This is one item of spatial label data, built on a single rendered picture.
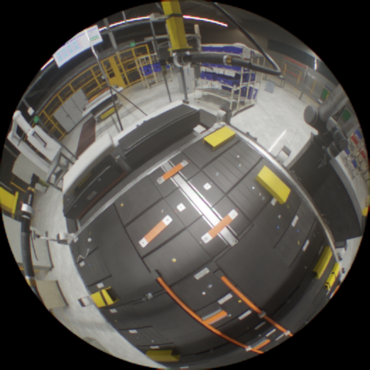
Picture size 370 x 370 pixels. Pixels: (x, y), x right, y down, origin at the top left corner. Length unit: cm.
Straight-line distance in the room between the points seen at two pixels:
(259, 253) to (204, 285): 21
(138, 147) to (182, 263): 48
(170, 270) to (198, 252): 12
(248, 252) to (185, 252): 21
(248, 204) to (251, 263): 21
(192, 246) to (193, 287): 15
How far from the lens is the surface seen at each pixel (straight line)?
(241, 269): 43
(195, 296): 46
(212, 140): 53
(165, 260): 42
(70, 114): 924
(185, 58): 62
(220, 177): 46
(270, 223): 48
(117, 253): 51
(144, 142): 52
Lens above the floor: 140
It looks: 64 degrees down
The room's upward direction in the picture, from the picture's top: 17 degrees counter-clockwise
